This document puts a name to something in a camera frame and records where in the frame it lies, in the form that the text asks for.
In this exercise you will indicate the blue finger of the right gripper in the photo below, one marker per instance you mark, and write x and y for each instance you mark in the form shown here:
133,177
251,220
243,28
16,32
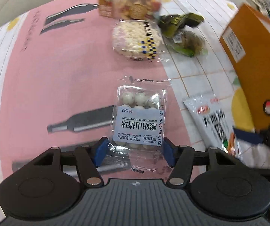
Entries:
249,137

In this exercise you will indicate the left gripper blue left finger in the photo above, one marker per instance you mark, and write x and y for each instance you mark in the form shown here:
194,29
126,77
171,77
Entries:
100,150

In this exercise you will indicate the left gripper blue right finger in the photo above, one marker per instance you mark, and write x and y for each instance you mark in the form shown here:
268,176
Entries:
170,152

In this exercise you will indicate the white noodle packet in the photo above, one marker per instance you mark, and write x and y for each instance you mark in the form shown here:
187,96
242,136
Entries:
213,125

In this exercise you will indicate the yogurt ball snack tray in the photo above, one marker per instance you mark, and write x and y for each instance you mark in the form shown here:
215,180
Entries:
138,123

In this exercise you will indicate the brown nut snack pack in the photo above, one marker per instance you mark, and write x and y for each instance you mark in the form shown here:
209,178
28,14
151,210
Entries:
188,44

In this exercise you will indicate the white puffed rice cake pack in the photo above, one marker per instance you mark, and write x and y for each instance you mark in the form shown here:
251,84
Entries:
138,40

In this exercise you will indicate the dark green snack pack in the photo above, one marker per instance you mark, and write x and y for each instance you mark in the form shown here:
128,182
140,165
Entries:
171,24

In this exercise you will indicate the clear assorted snack bag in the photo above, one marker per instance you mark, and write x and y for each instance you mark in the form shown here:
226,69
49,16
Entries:
143,10

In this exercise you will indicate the pink and white tablecloth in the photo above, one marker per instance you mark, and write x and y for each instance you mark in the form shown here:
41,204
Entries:
46,77

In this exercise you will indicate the orange cardboard box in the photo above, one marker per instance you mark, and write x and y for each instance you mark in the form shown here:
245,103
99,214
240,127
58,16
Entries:
246,41

